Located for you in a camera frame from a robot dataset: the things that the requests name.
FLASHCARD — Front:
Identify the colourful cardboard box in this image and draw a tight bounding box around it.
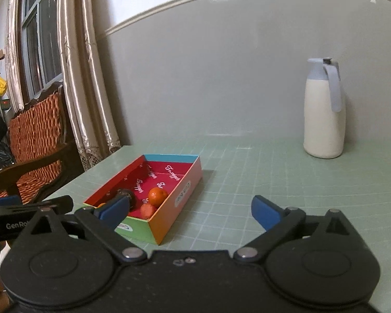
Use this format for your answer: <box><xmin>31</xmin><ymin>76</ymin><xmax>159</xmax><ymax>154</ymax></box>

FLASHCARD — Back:
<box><xmin>84</xmin><ymin>154</ymin><xmax>202</xmax><ymax>245</ymax></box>

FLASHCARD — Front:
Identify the dark mangosteen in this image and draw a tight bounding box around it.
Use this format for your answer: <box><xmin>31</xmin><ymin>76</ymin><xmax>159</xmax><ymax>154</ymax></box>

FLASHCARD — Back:
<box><xmin>117</xmin><ymin>188</ymin><xmax>136</xmax><ymax>210</ymax></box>

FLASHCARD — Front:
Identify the beige satin curtain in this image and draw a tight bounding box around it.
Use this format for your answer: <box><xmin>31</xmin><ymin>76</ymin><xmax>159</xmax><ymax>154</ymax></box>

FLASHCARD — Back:
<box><xmin>4</xmin><ymin>0</ymin><xmax>122</xmax><ymax>170</ymax></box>

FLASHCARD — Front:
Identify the cream thermos jug grey lid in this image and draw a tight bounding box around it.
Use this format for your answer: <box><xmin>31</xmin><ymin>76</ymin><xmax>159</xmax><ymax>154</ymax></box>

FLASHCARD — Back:
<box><xmin>303</xmin><ymin>57</ymin><xmax>346</xmax><ymax>159</ymax></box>

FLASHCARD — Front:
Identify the window frame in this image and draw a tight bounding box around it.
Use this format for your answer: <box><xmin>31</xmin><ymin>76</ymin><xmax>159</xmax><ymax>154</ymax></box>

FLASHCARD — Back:
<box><xmin>21</xmin><ymin>0</ymin><xmax>62</xmax><ymax>100</ymax></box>

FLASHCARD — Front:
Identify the wooden wicker armchair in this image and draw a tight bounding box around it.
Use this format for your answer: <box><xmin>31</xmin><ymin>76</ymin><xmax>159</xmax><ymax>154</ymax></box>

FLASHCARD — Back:
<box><xmin>0</xmin><ymin>82</ymin><xmax>84</xmax><ymax>204</ymax></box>

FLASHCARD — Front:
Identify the red strawberry piece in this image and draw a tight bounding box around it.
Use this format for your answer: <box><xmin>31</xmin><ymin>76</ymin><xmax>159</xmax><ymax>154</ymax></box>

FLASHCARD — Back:
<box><xmin>140</xmin><ymin>203</ymin><xmax>157</xmax><ymax>220</ymax></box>

